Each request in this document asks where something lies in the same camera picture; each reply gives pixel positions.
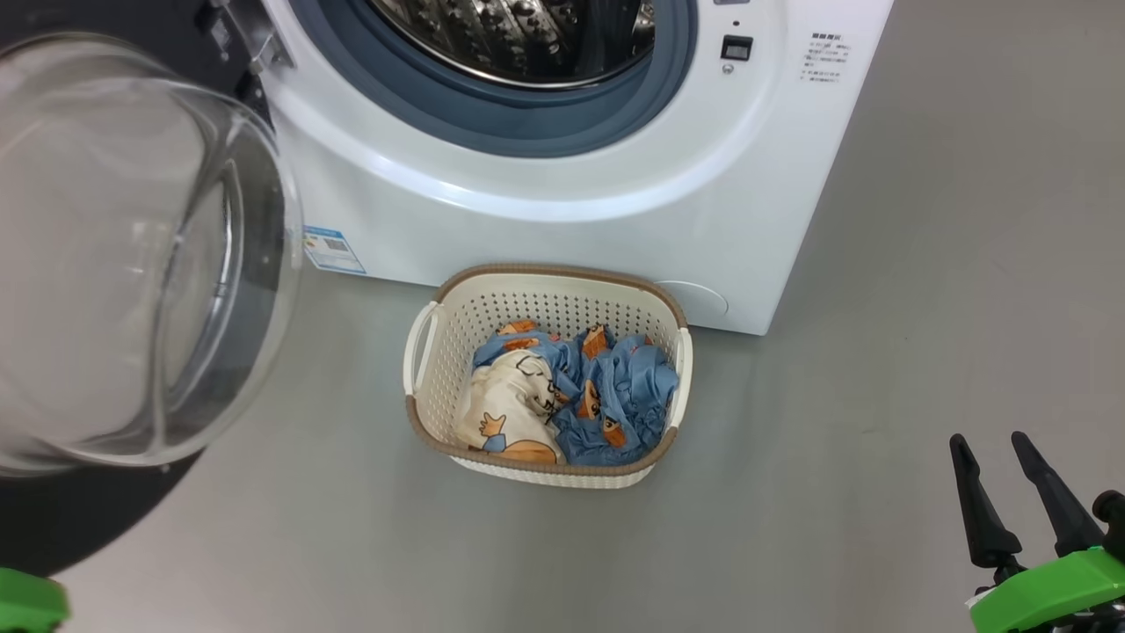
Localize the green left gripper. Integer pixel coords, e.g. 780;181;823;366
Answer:
0;567;69;633

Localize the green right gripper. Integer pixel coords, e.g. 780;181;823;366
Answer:
949;431;1125;633

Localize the round glass washer door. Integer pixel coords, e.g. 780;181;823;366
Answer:
0;0;304;577

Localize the blue garment with orange print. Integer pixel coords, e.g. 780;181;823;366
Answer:
473;319;680;467

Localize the cream garment with cartoon print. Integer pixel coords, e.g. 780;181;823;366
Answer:
454;349;568;465

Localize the white front-load washing machine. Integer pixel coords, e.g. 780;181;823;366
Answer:
211;0;896;337

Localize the metal door hinge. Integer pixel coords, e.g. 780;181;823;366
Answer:
207;0;295;76

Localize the round white filter cover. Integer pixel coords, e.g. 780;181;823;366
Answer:
655;280;730;319

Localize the blue energy label sticker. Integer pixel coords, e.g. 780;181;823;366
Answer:
303;226;367;275

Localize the small printed text sticker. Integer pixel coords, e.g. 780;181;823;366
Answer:
800;33;852;84

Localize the cream perforated laundry basket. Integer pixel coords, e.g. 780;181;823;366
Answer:
403;263;694;490

